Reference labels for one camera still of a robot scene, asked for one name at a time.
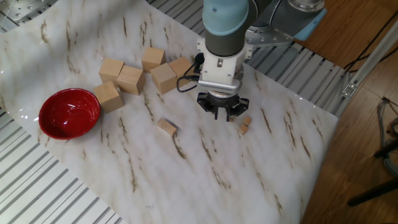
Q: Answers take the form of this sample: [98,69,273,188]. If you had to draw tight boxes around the aluminium frame post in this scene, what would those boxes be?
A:
[334,18,398,118]

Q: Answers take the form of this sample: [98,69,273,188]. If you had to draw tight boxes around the black gripper cable bundle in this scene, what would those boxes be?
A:
[176,52,206,93]

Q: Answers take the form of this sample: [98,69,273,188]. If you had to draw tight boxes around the large wooden cube block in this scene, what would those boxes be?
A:
[168,56,194,88]
[141,47,167,73]
[150,62,179,95]
[98,58,126,88]
[93,80,125,114]
[116,65,146,96]

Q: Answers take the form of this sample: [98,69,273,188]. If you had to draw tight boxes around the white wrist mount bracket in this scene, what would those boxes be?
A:
[196,37,254,94]

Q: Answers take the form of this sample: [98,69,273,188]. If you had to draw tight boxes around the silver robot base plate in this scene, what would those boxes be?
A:
[245,26,295,47]

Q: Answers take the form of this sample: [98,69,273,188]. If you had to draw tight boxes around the thin black floor cables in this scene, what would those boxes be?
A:
[343,9,398,74]

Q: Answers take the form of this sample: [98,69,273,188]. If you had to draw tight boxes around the black stand legs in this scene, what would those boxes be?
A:
[346,136,398,208]

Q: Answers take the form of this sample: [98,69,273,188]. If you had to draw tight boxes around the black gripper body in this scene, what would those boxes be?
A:
[205,92,241,110]

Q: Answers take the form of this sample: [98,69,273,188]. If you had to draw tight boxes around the glossy marble pattern mat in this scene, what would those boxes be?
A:
[0,0,340,224]

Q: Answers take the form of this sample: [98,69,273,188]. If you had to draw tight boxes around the grey cable bundle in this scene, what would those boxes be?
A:
[375,96,398,178]

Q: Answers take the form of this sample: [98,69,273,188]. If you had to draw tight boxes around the red glossy bowl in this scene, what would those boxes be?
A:
[38,88,101,141]

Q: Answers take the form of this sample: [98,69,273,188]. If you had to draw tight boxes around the silver perforated mount plate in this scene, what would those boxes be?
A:
[0,0,60,24]

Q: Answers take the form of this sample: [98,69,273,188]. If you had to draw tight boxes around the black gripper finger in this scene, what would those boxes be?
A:
[197,92,219,121]
[226,96,250,123]

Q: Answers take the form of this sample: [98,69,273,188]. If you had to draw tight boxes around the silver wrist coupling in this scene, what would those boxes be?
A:
[205,89,243,100]

